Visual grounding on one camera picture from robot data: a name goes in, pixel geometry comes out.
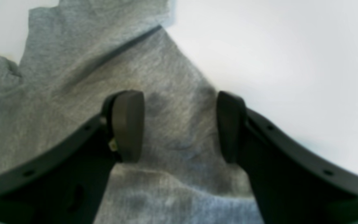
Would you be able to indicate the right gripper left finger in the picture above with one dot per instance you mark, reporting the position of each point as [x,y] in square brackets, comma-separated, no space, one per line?
[66,184]

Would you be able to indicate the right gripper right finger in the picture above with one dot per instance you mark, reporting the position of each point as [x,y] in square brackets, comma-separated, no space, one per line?
[291,184]

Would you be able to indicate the grey T-shirt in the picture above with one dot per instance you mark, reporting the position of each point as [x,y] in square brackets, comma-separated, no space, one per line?
[80,52]

